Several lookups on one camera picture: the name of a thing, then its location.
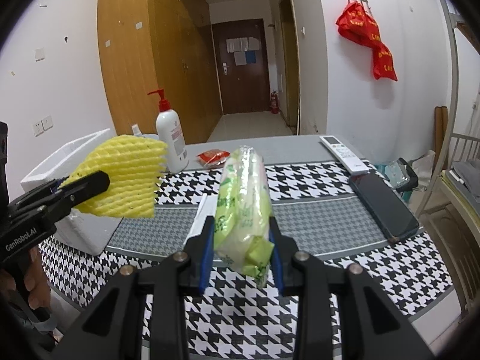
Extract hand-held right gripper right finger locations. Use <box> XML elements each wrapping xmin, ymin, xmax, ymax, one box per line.
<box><xmin>268</xmin><ymin>217</ymin><xmax>439</xmax><ymax>360</ymax></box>

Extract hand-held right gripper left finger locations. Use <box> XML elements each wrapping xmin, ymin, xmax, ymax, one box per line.
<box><xmin>50</xmin><ymin>215</ymin><xmax>216</xmax><ymax>360</ymax></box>

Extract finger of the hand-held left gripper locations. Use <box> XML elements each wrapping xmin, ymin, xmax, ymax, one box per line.
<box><xmin>22</xmin><ymin>178</ymin><xmax>72</xmax><ymax>204</ymax></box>
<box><xmin>49</xmin><ymin>170</ymin><xmax>111</xmax><ymax>223</ymax></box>

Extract yellow foam net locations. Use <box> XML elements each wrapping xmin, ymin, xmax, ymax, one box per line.
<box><xmin>60</xmin><ymin>135</ymin><xmax>168</xmax><ymax>219</ymax></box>

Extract white foam box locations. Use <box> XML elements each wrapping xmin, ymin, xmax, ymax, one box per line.
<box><xmin>20</xmin><ymin>128</ymin><xmax>124</xmax><ymax>256</ymax></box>

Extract green tissue packet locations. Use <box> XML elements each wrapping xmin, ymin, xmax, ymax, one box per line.
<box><xmin>213</xmin><ymin>145</ymin><xmax>275</xmax><ymax>289</ymax></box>

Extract person's left hand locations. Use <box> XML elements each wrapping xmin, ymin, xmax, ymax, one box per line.
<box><xmin>22</xmin><ymin>249</ymin><xmax>50</xmax><ymax>310</ymax></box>

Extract houndstooth table mat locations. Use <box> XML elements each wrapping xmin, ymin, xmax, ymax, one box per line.
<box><xmin>37</xmin><ymin>159</ymin><xmax>456</xmax><ymax>360</ymax></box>

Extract white pump lotion bottle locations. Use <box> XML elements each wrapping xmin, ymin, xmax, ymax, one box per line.
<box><xmin>147</xmin><ymin>88</ymin><xmax>190</xmax><ymax>173</ymax></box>

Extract red snack packet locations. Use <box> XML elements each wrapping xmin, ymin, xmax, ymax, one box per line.
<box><xmin>196</xmin><ymin>149</ymin><xmax>230</xmax><ymax>168</ymax></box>

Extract wooden wardrobe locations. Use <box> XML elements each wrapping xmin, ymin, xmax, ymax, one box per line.
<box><xmin>97</xmin><ymin>0</ymin><xmax>222</xmax><ymax>147</ymax></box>

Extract black smartphone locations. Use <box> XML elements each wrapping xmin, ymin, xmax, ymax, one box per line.
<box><xmin>349</xmin><ymin>174</ymin><xmax>420</xmax><ymax>243</ymax></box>

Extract white remote control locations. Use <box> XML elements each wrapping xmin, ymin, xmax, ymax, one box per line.
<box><xmin>319</xmin><ymin>135</ymin><xmax>370</xmax><ymax>174</ymax></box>

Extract clear plastic bag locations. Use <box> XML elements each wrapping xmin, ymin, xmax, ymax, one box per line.
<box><xmin>377</xmin><ymin>159</ymin><xmax>409</xmax><ymax>192</ymax></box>

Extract black curved bar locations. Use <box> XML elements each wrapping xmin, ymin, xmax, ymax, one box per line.
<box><xmin>397</xmin><ymin>157</ymin><xmax>419</xmax><ymax>199</ymax></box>

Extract white plastic bag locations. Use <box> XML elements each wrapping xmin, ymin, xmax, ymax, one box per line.
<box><xmin>410</xmin><ymin>150</ymin><xmax>437</xmax><ymax>192</ymax></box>

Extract dark brown entry door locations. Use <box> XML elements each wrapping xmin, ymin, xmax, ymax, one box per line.
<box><xmin>211</xmin><ymin>18</ymin><xmax>271</xmax><ymax>115</ymax></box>

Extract white paper notices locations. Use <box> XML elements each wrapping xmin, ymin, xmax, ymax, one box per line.
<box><xmin>226</xmin><ymin>37</ymin><xmax>259</xmax><ymax>65</ymax></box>

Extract leaning wooden boards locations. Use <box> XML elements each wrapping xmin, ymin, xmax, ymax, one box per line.
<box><xmin>434</xmin><ymin>106</ymin><xmax>449</xmax><ymax>158</ymax></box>

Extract grey folded bedding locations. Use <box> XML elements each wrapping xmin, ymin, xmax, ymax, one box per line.
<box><xmin>452</xmin><ymin>159</ymin><xmax>480</xmax><ymax>196</ymax></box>

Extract narrow red plastic bag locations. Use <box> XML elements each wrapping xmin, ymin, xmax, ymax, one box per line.
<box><xmin>371</xmin><ymin>41</ymin><xmax>398</xmax><ymax>82</ymax></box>

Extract wide red plastic bag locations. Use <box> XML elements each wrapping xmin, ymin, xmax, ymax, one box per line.
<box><xmin>335</xmin><ymin>1</ymin><xmax>381</xmax><ymax>47</ymax></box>

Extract wooden side door frame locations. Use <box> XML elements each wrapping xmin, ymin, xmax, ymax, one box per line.
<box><xmin>278</xmin><ymin>0</ymin><xmax>301</xmax><ymax>136</ymax></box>

